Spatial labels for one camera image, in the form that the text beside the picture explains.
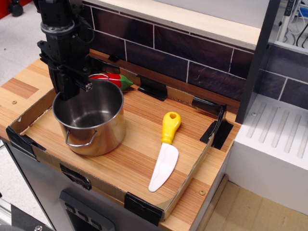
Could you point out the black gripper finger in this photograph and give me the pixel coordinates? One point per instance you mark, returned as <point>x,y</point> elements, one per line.
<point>56,73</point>
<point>73,83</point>

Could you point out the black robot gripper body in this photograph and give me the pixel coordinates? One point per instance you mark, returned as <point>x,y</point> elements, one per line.
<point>67,46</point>

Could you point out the stainless steel pot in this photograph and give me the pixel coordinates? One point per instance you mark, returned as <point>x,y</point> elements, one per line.
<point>93,122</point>

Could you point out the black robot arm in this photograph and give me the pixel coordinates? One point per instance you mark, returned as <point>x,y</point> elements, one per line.
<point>61,13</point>

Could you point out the cardboard fence with black tape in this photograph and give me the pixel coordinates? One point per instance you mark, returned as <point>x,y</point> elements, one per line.
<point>149,158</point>

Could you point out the red green toy pepper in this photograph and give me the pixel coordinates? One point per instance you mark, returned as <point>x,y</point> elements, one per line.
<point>120,80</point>

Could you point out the black caster wheel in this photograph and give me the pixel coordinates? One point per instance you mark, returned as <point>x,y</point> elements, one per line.
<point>15,8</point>

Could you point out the grey oven control panel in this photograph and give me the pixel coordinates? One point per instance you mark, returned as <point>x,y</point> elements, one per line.
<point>83,217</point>

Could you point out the white ridged drainboard sink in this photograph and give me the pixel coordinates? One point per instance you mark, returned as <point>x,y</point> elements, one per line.
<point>277,129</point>

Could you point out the yellow handled white toy knife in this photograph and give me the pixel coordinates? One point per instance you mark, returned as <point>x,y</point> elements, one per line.
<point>168,155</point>

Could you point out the dark grey cabinet post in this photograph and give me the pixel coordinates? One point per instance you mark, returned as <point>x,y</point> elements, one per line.
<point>267,37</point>

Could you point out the white power strip with cables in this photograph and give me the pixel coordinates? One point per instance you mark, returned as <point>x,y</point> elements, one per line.
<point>293,24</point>

